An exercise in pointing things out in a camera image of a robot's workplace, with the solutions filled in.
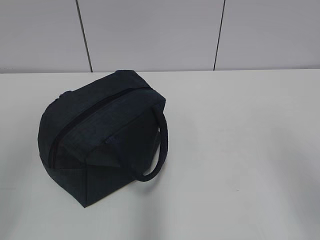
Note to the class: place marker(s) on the navy blue lunch bag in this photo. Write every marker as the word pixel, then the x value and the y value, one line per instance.
pixel 96 139

